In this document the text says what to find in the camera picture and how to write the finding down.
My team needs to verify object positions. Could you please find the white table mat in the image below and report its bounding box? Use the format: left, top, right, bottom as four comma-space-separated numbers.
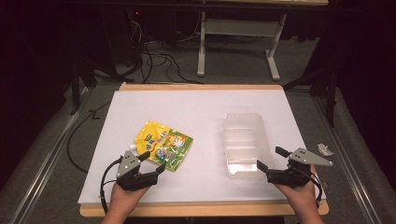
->
78, 90, 327, 205

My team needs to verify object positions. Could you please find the yellow green spouted snack pouch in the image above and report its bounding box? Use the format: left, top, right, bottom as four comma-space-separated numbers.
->
129, 119, 194, 173

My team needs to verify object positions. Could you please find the person's left hand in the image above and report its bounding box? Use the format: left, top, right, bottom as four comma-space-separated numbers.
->
108, 182, 150, 216

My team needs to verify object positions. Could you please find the metal floor rail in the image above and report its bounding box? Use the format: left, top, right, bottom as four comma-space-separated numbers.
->
313, 95, 376, 224
8, 86, 92, 224

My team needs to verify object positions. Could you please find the tangle of black floor cables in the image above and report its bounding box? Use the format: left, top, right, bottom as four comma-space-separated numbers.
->
129, 18, 204, 85

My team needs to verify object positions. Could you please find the clear plastic storage bin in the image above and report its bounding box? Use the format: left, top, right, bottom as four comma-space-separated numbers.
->
221, 112, 276, 181

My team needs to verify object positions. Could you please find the black cable on floor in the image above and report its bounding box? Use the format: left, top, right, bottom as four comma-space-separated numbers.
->
66, 102, 112, 174

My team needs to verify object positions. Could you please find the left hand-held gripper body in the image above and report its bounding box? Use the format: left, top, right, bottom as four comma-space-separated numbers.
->
116, 149, 160, 191

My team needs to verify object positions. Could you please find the dark computer tower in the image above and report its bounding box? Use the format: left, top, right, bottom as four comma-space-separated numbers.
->
123, 8, 146, 68

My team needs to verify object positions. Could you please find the white metal desk frame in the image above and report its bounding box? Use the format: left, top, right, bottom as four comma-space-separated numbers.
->
196, 10, 288, 82

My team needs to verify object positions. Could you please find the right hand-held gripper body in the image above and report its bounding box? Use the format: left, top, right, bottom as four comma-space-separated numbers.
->
266, 147, 333, 189

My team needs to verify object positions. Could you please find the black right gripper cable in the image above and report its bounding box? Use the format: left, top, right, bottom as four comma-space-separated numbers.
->
306, 170, 323, 208

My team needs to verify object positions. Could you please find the black stand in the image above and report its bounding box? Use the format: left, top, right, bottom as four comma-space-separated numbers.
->
68, 57, 98, 117
282, 66, 340, 129

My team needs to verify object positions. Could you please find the person's right hand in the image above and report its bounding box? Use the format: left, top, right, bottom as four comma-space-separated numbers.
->
275, 165, 319, 216

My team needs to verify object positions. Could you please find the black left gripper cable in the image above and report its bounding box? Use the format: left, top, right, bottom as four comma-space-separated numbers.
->
99, 156, 124, 216

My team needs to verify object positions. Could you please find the crumpled white paper scrap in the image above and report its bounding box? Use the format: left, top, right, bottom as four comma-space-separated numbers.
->
317, 142, 336, 157

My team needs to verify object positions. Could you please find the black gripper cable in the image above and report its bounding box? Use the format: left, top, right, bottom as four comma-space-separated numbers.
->
306, 170, 323, 208
99, 156, 124, 216

